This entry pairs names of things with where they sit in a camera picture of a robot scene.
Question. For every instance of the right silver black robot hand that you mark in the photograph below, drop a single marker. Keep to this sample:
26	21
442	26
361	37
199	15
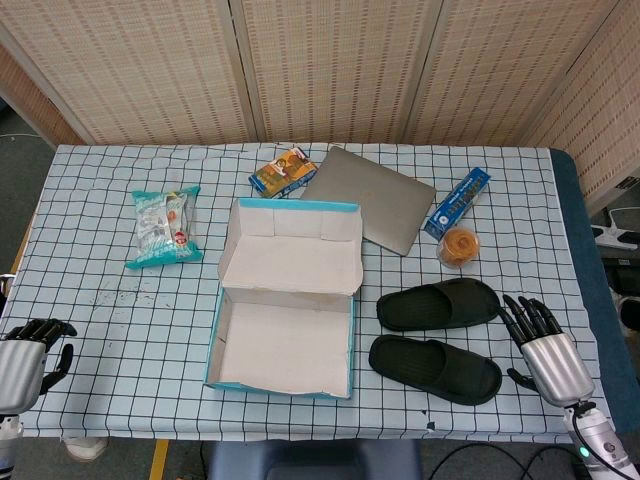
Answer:
557	365

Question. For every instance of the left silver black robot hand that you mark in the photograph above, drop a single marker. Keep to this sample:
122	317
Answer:
20	370

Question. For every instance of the black rubber slipper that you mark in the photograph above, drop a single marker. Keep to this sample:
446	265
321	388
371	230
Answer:
450	300
465	380

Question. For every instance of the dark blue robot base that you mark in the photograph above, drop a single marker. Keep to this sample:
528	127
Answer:
310	460

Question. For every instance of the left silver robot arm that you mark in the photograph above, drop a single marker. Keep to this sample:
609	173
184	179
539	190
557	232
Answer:
7	445

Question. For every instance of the blue rectangular carton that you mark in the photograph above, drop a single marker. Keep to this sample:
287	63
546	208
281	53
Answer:
457	202

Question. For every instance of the blue cardboard shoe box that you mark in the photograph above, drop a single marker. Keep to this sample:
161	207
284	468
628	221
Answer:
285	345

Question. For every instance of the orange snack package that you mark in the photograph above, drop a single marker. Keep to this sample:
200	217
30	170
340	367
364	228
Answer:
282	172

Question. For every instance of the white checkered tablecloth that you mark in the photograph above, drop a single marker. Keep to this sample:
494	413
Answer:
125	310

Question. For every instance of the white chair base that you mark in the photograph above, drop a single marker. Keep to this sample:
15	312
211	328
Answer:
617	227

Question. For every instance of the orange lidded jar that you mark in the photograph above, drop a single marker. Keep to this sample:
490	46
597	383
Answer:
458	247

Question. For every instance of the teal snack bag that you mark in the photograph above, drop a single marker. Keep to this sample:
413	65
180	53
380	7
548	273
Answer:
162	230

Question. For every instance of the grey closed laptop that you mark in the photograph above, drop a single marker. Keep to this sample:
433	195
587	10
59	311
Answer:
372	200

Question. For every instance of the woven folding screen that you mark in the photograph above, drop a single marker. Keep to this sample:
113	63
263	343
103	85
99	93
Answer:
325	65

